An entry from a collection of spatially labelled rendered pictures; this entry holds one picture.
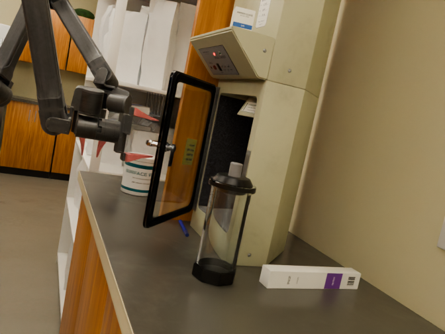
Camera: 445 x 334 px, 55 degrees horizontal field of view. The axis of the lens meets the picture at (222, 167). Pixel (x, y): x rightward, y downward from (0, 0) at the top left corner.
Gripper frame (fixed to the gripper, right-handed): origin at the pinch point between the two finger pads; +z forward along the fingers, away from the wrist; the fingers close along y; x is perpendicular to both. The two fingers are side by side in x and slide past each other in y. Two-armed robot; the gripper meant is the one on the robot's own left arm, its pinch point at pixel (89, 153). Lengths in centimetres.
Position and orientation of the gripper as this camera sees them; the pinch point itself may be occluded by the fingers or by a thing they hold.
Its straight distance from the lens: 142.1
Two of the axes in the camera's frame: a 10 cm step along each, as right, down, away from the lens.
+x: -3.8, -1.9, 9.1
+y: 9.0, 1.3, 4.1
